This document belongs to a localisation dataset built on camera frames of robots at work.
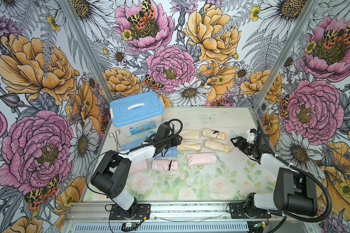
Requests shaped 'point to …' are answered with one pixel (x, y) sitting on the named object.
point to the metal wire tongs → (111, 135)
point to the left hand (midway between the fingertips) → (179, 143)
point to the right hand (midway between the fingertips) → (233, 144)
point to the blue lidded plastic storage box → (138, 115)
